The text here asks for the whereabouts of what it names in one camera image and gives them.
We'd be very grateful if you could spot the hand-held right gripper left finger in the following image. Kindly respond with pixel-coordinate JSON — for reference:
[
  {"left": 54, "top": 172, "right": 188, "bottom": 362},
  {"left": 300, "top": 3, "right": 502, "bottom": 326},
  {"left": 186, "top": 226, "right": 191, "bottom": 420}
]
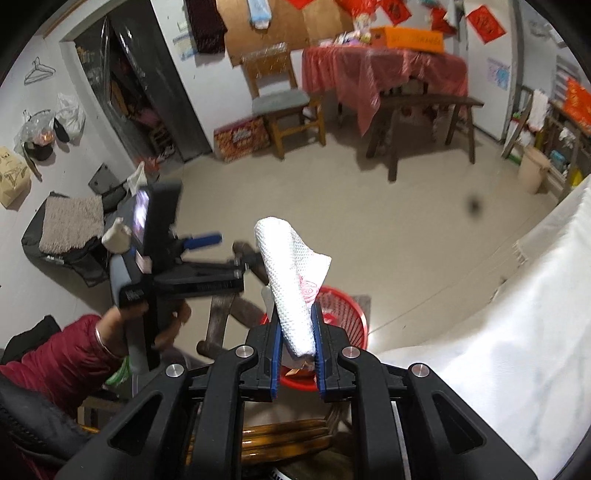
[{"left": 54, "top": 307, "right": 282, "bottom": 480}]

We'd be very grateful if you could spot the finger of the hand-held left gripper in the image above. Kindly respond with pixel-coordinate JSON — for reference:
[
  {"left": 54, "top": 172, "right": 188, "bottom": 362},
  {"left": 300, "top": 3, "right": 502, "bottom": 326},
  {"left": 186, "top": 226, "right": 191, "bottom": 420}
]
[
  {"left": 173, "top": 233, "right": 223, "bottom": 254},
  {"left": 178, "top": 257, "right": 247, "bottom": 276}
]

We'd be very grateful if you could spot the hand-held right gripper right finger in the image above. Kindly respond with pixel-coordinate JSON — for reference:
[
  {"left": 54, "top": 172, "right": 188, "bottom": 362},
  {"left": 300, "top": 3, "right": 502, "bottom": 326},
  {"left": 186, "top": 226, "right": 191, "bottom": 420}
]
[{"left": 311, "top": 302, "right": 539, "bottom": 480}]

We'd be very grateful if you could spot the red plastic basket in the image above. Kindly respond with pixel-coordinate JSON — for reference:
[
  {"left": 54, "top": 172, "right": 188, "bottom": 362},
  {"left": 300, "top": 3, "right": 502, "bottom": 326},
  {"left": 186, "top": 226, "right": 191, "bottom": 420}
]
[{"left": 259, "top": 285, "right": 370, "bottom": 395}]

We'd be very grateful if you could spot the white paper napkin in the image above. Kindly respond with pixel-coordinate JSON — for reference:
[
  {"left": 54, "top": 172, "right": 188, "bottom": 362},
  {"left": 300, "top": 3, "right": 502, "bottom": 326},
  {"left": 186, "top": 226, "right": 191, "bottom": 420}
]
[{"left": 254, "top": 217, "right": 332, "bottom": 363}]

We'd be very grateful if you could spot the person's left forearm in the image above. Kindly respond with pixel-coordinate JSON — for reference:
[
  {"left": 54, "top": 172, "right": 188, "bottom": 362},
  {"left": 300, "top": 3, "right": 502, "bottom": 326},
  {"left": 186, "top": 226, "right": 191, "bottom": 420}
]
[{"left": 0, "top": 314, "right": 125, "bottom": 418}]

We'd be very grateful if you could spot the person's left hand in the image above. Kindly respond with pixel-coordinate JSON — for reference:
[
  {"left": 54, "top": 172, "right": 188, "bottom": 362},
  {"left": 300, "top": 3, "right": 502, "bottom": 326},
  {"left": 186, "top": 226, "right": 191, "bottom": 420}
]
[{"left": 98, "top": 302, "right": 192, "bottom": 360}]

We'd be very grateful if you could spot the white crumpled cloth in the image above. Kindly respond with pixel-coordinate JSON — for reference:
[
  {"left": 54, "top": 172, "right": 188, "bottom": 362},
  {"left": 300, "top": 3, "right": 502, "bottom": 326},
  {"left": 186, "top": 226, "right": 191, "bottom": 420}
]
[{"left": 100, "top": 217, "right": 132, "bottom": 254}]

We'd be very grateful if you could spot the small white bag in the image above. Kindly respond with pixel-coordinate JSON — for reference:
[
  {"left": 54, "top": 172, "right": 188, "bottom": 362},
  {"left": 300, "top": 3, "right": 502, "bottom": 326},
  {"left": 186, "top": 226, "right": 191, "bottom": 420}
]
[{"left": 126, "top": 161, "right": 149, "bottom": 195}]

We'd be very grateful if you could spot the wooden stool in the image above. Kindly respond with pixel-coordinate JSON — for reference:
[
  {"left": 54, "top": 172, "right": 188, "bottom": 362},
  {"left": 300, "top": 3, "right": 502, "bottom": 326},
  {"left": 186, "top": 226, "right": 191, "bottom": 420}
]
[{"left": 196, "top": 240, "right": 278, "bottom": 361}]

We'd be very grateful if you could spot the grey metal plate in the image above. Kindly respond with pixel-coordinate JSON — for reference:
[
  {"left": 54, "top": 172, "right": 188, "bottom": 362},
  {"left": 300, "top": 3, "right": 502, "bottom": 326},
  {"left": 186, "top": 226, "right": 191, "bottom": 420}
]
[{"left": 88, "top": 162, "right": 116, "bottom": 195}]

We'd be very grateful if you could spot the amber bamboo chair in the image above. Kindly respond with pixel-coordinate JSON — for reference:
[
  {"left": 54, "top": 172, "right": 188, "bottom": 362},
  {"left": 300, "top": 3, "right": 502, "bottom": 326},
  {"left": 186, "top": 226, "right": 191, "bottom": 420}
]
[{"left": 185, "top": 418, "right": 352, "bottom": 467}]

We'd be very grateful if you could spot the black seat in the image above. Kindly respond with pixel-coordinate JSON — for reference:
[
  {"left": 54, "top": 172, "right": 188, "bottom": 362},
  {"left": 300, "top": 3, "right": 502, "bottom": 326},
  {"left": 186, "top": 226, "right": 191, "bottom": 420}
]
[{"left": 21, "top": 185, "right": 134, "bottom": 287}]

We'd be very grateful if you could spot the beige fluffy mat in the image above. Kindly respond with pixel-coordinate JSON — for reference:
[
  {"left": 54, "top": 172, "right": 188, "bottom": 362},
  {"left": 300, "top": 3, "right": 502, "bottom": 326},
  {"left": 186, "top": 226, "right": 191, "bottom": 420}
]
[{"left": 39, "top": 194, "right": 105, "bottom": 254}]

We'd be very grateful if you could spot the red printed carton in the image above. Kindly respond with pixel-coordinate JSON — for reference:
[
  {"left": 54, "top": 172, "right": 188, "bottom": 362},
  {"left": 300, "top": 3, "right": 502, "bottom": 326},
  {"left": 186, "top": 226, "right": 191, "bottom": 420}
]
[{"left": 213, "top": 117, "right": 272, "bottom": 162}]

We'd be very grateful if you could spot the clear plastic door curtain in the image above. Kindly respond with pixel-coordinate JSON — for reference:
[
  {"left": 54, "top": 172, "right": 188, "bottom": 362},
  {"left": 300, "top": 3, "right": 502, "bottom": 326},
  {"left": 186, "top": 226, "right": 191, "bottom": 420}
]
[{"left": 74, "top": 14, "right": 213, "bottom": 162}]

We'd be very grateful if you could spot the black cap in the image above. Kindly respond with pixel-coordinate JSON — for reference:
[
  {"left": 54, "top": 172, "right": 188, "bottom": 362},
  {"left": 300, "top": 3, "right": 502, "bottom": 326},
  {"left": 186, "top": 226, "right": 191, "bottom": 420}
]
[{"left": 23, "top": 117, "right": 70, "bottom": 161}]

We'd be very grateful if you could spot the white plastic bag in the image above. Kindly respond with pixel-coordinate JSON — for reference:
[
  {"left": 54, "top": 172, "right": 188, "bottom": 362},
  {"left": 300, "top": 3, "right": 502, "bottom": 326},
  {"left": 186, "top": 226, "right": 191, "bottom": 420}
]
[{"left": 55, "top": 92, "right": 87, "bottom": 144}]

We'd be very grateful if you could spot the clear bag with orange contents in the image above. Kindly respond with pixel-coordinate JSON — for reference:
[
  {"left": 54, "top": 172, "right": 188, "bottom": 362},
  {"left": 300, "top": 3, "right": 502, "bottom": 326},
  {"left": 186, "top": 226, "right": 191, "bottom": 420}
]
[{"left": 14, "top": 110, "right": 56, "bottom": 153}]

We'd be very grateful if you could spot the wooden chair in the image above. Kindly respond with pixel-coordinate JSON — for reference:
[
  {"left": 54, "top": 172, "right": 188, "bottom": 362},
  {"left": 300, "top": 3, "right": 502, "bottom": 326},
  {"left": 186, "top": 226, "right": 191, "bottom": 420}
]
[{"left": 240, "top": 44, "right": 328, "bottom": 160}]

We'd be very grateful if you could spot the grey white printed tablecloth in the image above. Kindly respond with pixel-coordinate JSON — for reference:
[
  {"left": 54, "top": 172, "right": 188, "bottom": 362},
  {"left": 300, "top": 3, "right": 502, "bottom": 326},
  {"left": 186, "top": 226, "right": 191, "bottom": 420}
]
[{"left": 369, "top": 175, "right": 591, "bottom": 480}]

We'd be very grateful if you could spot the dark red cloth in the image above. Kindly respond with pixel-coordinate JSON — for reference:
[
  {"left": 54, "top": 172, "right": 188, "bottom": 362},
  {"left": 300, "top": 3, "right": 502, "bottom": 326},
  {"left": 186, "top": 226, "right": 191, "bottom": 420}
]
[{"left": 185, "top": 0, "right": 228, "bottom": 55}]

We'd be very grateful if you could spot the person's black jacket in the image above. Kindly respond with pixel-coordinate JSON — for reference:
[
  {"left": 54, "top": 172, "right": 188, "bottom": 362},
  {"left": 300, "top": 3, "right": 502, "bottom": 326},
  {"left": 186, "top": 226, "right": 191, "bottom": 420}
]
[{"left": 0, "top": 374, "right": 102, "bottom": 462}]

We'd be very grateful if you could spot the light blue cloth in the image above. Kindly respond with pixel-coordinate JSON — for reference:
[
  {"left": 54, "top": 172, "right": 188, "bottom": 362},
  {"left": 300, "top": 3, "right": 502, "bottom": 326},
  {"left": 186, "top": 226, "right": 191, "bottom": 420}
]
[{"left": 247, "top": 0, "right": 273, "bottom": 29}]

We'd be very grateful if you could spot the brown wooden board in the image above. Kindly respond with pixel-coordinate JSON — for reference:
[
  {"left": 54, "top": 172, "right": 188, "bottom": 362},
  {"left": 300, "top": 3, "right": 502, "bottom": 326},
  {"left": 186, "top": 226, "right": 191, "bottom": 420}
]
[{"left": 216, "top": 0, "right": 356, "bottom": 68}]

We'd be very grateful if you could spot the red covered side table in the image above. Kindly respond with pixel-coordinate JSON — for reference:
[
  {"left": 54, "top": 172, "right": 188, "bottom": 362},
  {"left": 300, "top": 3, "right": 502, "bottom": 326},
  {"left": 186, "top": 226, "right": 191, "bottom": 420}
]
[{"left": 301, "top": 45, "right": 469, "bottom": 137}]

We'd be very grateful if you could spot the pile of small colourful packets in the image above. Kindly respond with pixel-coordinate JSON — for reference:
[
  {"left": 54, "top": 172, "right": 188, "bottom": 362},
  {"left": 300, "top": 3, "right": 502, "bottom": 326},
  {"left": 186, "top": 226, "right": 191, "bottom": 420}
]
[{"left": 318, "top": 14, "right": 375, "bottom": 49}]

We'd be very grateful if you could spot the wooden bench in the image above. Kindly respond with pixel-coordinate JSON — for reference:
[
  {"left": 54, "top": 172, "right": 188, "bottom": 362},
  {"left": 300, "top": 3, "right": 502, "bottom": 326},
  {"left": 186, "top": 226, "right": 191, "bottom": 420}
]
[{"left": 365, "top": 95, "right": 485, "bottom": 182}]

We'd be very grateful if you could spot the beige plastic bucket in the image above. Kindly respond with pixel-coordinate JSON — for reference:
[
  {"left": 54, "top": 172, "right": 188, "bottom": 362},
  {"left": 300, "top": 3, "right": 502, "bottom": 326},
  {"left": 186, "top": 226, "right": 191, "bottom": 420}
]
[{"left": 517, "top": 147, "right": 552, "bottom": 195}]

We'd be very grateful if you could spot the red plastic bag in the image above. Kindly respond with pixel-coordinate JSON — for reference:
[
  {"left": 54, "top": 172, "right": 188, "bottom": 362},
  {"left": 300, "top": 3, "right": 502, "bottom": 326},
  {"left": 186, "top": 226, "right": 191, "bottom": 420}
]
[
  {"left": 427, "top": 7, "right": 458, "bottom": 35},
  {"left": 335, "top": 0, "right": 382, "bottom": 19}
]

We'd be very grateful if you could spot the orange carton box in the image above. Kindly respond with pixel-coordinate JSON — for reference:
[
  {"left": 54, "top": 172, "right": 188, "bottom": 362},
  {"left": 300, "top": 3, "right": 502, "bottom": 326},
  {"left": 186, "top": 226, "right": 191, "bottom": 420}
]
[{"left": 369, "top": 27, "right": 446, "bottom": 55}]

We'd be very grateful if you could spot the blue white paper sheet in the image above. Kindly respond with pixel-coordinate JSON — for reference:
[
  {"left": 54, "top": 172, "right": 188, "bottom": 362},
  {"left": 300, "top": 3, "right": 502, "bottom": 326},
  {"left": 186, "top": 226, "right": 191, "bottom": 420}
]
[{"left": 486, "top": 58, "right": 512, "bottom": 90}]

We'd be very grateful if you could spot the red gift box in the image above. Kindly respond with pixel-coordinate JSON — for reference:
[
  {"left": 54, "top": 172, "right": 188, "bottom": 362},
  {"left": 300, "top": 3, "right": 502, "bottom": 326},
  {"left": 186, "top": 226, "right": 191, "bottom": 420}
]
[{"left": 564, "top": 76, "right": 591, "bottom": 121}]

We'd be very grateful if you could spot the white shelf rack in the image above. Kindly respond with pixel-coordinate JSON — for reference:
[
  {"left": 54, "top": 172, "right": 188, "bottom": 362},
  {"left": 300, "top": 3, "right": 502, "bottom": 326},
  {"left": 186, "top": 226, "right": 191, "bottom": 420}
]
[{"left": 551, "top": 55, "right": 578, "bottom": 102}]

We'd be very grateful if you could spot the silver bracelet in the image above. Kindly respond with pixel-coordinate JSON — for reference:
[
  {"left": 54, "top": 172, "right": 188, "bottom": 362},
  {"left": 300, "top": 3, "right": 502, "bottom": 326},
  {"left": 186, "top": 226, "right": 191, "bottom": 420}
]
[{"left": 93, "top": 325, "right": 121, "bottom": 358}]

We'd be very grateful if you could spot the wire clothes hanger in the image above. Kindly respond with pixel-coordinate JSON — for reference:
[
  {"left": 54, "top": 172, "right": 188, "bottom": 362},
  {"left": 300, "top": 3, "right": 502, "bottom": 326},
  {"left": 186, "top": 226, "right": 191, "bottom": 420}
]
[{"left": 23, "top": 56, "right": 56, "bottom": 85}]

